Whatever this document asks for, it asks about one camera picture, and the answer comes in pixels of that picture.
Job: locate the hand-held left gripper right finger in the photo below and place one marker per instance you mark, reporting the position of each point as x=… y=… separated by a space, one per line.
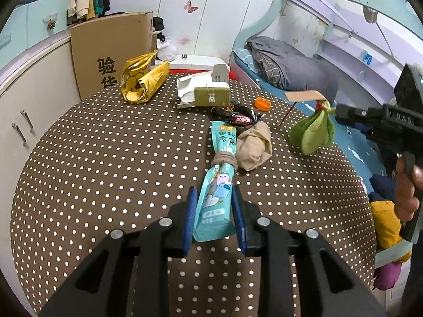
x=238 y=221

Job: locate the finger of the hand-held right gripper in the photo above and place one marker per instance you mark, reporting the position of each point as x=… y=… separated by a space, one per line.
x=353 y=111
x=362 y=128

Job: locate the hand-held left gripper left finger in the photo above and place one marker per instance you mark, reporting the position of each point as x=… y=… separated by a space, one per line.
x=190 y=224

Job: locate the teal snack pouch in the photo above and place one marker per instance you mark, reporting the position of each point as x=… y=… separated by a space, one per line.
x=214 y=201

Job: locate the green petal bundle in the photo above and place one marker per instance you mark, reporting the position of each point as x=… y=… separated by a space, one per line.
x=312 y=132

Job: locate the person's right hand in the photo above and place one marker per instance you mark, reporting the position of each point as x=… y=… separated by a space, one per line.
x=408 y=191

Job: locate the dark blue cloth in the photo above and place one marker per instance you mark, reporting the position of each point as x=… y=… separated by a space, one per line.
x=380 y=186

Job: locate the grey duvet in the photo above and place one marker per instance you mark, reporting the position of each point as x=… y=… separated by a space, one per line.
x=297 y=66

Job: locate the beige crumpled paper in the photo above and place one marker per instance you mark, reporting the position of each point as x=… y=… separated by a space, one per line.
x=254 y=148

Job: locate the orange bottle cap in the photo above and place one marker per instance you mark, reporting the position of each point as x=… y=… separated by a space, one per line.
x=262 y=103

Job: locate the checked grey cloth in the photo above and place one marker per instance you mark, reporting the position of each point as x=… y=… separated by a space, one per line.
x=267 y=67

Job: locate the brown hanging object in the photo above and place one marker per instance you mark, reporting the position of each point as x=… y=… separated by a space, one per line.
x=370 y=15

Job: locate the yellow cloth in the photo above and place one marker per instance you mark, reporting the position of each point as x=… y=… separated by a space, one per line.
x=386 y=224

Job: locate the dark candy wrapper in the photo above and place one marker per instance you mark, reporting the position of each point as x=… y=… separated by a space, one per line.
x=239 y=116

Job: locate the brown polka dot tablecloth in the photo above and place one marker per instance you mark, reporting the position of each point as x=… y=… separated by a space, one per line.
x=99 y=171

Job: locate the white and olive carton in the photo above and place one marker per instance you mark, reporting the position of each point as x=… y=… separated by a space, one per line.
x=211 y=96

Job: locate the purple cloth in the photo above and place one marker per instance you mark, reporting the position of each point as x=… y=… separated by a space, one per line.
x=386 y=274

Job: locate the yellow crumpled wrapper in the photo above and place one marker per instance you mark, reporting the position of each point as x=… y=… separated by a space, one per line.
x=142 y=79

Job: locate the red bench with white top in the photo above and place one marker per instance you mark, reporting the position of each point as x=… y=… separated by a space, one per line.
x=195 y=63

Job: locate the white wardrobe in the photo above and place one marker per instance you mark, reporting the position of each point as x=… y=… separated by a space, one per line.
x=205 y=23

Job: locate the white crumpled bag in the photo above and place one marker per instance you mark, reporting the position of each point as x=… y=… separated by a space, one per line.
x=165 y=51

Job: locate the large cardboard box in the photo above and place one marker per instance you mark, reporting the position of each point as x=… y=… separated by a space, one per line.
x=112 y=52

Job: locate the pink butterfly sticker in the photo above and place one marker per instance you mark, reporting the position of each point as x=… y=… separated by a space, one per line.
x=190 y=6

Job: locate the black cloth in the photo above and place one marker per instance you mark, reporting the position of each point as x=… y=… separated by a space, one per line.
x=158 y=24

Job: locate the low white cabinet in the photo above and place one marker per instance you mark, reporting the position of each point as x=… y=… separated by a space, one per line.
x=19 y=89

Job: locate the pinecone ornament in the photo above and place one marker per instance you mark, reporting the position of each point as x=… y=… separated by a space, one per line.
x=51 y=24

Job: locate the stepped shelf unit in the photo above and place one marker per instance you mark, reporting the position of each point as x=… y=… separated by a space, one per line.
x=33 y=19

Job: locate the small blue wall item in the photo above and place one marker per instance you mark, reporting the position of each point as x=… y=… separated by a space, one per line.
x=367 y=58

